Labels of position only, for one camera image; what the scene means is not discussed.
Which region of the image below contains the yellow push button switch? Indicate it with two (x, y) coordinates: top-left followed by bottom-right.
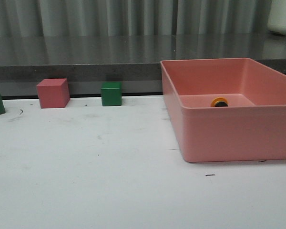
(210, 97), (228, 107)

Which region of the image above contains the green cube block centre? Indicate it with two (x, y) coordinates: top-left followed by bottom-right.
(101, 82), (122, 106)

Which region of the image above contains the pink plastic bin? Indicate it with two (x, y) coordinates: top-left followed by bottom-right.
(161, 58), (286, 162)

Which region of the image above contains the pink cube block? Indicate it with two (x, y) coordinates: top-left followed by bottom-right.
(36, 78), (70, 109)

